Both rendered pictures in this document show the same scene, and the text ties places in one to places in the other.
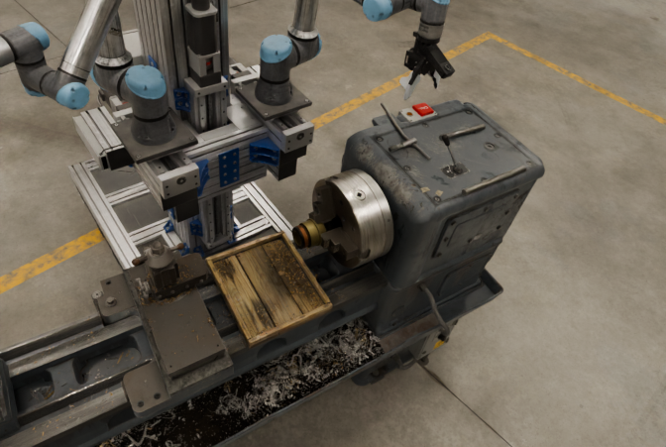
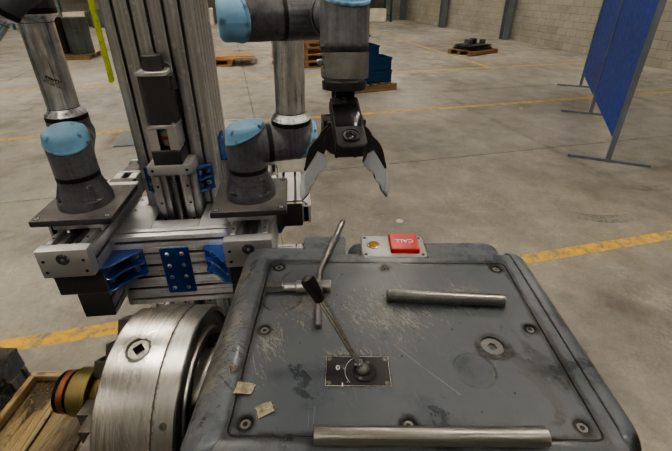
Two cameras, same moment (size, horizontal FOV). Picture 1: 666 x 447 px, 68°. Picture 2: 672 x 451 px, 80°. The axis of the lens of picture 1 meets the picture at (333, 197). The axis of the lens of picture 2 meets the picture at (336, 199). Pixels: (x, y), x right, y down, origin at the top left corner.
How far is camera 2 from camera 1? 1.26 m
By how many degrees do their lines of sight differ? 35
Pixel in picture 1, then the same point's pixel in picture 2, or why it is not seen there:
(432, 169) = (309, 351)
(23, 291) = (73, 348)
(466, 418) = not seen: outside the picture
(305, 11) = (279, 87)
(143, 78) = (55, 131)
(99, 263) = not seen: hidden behind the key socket
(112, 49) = (50, 100)
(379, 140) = (275, 268)
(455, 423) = not seen: outside the picture
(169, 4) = (127, 65)
